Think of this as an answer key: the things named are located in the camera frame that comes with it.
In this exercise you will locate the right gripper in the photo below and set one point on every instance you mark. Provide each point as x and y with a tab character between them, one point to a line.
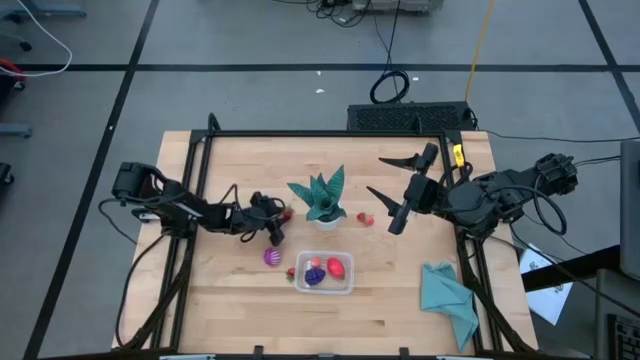
425	195

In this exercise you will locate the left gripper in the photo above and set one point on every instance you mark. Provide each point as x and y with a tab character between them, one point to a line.
262	215

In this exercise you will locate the red toy strawberry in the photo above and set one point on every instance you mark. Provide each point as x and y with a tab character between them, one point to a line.
291	273
288	216
361	216

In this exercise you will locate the purple striped toy onion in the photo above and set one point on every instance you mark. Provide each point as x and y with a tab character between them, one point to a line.
272	257

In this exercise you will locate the purple toy grapes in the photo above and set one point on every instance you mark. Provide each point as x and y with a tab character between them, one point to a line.
315	276

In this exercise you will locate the large red toy fruit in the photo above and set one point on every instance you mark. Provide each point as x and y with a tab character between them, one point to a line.
335	268

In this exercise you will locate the clear plastic tupperware container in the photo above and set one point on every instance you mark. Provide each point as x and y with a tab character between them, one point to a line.
350	260

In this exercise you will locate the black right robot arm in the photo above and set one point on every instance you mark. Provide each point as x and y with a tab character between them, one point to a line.
480	200

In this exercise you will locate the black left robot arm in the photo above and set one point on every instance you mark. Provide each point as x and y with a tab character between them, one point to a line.
200	215

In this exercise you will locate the green artificial plant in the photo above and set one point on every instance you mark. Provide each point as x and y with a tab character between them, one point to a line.
322	200

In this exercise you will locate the white plant pot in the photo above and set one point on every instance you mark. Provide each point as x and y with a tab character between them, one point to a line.
327	225

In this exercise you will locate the black vented computer case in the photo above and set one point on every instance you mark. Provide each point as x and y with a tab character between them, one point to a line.
410	117

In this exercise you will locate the teal cloth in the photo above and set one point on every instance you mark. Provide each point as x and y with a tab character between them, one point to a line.
445	297

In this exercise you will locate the black table clamp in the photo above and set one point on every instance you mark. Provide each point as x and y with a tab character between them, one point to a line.
404	353
258	351

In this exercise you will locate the grey equipment case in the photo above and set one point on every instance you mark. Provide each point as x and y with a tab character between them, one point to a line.
395	5

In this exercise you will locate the white paper sheet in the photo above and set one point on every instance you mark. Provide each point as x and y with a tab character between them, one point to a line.
550	300

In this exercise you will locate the black desk bar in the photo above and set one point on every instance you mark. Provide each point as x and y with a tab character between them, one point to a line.
575	267

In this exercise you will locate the grey monitor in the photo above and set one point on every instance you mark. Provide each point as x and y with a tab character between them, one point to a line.
631	210

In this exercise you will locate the black keyboard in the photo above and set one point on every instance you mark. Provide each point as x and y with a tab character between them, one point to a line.
625	340

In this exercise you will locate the grey furniture foot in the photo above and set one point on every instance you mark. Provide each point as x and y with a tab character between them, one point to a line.
50	10
15	131

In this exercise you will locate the black caster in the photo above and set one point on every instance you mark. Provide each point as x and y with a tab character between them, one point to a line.
5	174

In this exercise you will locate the chair leg with caster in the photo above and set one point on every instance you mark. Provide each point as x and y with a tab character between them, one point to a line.
25	46

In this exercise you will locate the red plastic object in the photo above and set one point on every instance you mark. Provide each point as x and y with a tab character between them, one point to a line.
7	67

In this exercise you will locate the black aluminium table frame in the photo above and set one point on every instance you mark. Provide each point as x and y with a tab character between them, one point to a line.
325	134

